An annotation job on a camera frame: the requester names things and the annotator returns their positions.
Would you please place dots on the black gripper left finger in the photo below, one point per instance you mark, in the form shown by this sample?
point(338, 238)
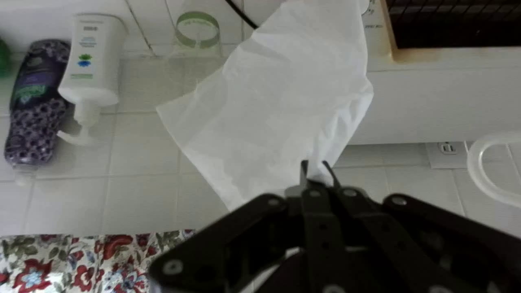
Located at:
point(303, 172)

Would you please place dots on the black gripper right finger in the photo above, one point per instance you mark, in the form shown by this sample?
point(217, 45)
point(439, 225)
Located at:
point(336, 182)

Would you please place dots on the white paper towel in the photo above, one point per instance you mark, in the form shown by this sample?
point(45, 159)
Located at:
point(295, 89)

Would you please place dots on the white toaster oven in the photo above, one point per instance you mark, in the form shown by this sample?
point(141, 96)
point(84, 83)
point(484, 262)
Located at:
point(437, 94)

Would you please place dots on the clear plastic container green band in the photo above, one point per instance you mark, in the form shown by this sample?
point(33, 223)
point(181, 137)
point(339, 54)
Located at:
point(198, 34)

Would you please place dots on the white soap pump bottle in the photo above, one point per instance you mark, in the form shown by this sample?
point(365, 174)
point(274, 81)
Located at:
point(92, 76)

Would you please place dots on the purple patterned bottle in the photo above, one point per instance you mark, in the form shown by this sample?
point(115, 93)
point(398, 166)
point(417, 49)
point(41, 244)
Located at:
point(36, 107)

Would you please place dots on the floral curtain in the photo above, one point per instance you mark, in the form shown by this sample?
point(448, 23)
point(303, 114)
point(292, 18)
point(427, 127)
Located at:
point(84, 264)

